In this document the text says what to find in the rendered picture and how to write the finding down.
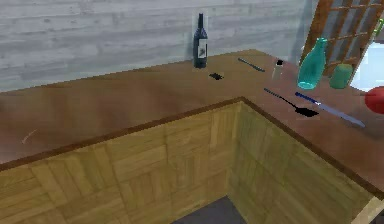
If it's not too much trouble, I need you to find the red round object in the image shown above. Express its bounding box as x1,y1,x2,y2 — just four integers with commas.
364,85,384,115

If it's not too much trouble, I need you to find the grey shaker with black cap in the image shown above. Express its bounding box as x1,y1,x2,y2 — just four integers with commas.
271,59,285,81

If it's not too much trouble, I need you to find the dark blue wine bottle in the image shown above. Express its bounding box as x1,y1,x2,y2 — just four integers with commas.
192,12,209,70

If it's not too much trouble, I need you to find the green cup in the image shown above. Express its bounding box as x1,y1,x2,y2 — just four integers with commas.
329,63,354,90

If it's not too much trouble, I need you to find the blue handled knife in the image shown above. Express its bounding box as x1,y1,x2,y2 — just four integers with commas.
294,91,366,129

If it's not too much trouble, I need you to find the thin dark grey utensil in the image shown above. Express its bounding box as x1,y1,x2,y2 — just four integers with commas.
237,57,266,73

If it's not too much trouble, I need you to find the wooden kitchen counter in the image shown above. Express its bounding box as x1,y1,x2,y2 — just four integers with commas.
0,48,384,224

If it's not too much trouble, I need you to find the black spoon with blue handle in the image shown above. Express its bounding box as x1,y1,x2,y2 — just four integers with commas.
263,87,320,118

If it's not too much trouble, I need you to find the brown wooden lattice rack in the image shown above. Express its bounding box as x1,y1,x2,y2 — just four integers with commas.
299,0,384,78

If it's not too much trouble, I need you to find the teal glass bottle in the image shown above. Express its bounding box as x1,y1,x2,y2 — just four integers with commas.
297,37,329,91

